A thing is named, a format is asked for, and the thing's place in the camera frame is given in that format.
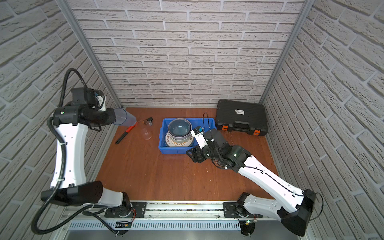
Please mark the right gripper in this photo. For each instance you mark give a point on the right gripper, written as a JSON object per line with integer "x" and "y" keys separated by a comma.
{"x": 198, "y": 153}

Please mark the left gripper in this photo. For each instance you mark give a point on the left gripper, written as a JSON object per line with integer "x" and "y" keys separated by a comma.
{"x": 112, "y": 121}

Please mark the grey translucent cup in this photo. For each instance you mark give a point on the grey translucent cup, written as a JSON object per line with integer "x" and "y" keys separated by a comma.
{"x": 124, "y": 118}

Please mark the blue grey bowl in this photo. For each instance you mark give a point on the blue grey bowl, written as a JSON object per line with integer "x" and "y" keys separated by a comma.
{"x": 179, "y": 128}

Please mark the sunburst pattern plate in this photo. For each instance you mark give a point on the sunburst pattern plate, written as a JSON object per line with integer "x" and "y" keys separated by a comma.
{"x": 174, "y": 146}

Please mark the lilac bowl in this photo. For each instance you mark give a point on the lilac bowl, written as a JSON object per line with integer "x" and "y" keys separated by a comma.
{"x": 180, "y": 139}

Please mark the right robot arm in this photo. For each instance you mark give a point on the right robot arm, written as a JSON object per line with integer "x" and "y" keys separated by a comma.
{"x": 290, "y": 205}

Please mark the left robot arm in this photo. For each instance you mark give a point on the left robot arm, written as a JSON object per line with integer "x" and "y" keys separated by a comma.
{"x": 69, "y": 186}

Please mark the blue plastic bin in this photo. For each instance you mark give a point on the blue plastic bin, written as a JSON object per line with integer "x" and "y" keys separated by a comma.
{"x": 166, "y": 150}

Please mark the black tool case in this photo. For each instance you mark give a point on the black tool case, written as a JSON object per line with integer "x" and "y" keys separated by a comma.
{"x": 243, "y": 117}

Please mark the red small object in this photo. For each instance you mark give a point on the red small object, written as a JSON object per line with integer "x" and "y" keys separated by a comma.
{"x": 128, "y": 130}

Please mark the clear glass with dark base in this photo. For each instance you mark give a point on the clear glass with dark base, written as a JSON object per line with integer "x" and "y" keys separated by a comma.
{"x": 145, "y": 127}

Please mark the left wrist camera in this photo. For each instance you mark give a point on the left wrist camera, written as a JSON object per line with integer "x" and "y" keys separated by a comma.
{"x": 91, "y": 98}

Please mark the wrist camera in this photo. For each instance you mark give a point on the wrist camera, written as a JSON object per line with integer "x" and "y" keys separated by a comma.
{"x": 198, "y": 134}
{"x": 91, "y": 98}

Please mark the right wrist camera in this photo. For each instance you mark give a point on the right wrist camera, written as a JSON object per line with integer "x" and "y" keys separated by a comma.
{"x": 198, "y": 134}

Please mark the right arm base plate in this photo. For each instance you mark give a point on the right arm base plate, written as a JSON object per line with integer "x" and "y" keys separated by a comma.
{"x": 235, "y": 210}

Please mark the aluminium front rail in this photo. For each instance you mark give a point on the aluminium front rail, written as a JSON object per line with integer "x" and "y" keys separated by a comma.
{"x": 193, "y": 215}

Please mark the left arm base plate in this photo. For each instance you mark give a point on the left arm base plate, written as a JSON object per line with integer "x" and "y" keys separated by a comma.
{"x": 134, "y": 208}

